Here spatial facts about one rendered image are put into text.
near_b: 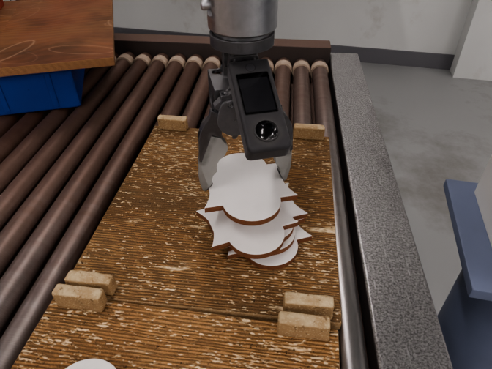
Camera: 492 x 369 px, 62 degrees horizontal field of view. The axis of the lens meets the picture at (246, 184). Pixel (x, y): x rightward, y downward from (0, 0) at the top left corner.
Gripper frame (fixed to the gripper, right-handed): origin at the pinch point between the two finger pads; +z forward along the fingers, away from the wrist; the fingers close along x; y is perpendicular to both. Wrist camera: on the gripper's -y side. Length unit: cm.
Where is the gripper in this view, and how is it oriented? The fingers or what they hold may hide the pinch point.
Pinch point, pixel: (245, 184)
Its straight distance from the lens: 55.5
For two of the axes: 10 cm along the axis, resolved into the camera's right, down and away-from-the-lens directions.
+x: -9.8, 1.3, -1.6
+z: 0.0, 7.7, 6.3
